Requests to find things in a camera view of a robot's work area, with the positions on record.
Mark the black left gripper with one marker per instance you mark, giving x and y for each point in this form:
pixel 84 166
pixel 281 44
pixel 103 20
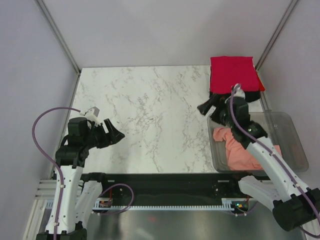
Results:
pixel 113 137

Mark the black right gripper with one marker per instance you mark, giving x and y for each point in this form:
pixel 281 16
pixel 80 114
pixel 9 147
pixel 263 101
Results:
pixel 221 103

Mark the crimson red t shirt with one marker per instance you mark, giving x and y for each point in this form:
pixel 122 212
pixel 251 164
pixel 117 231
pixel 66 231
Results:
pixel 227 71

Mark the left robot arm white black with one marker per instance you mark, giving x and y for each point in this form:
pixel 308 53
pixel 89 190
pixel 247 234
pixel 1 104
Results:
pixel 71 211

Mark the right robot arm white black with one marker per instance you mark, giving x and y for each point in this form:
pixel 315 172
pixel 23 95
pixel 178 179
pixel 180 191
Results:
pixel 292 202

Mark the folded black t shirt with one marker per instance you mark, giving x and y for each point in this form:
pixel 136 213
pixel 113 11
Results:
pixel 250 96

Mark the folded red t shirt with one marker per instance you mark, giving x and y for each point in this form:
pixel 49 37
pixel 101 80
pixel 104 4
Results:
pixel 260 84

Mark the peach pink t shirt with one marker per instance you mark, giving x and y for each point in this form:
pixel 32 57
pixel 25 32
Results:
pixel 238 158

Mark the clear plastic bin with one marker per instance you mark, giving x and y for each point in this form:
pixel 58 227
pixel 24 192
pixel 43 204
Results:
pixel 282 132

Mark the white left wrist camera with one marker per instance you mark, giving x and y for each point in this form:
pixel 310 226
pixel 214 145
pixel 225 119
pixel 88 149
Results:
pixel 92 115

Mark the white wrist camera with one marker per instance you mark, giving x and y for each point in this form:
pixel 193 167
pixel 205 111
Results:
pixel 92 115
pixel 236 91

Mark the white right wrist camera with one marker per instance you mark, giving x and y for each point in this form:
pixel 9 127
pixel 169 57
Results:
pixel 236 91

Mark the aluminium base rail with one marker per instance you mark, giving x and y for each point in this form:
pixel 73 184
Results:
pixel 47 188

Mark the white slotted cable duct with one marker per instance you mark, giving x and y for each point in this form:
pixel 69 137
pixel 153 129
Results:
pixel 225 206

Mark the right aluminium frame post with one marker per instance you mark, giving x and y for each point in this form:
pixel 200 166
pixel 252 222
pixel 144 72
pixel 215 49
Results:
pixel 277 32

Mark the aluminium frame post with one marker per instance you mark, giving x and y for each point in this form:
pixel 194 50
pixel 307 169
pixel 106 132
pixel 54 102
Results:
pixel 57 34
pixel 277 32

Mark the left aluminium frame post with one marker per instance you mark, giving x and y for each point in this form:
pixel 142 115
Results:
pixel 57 34

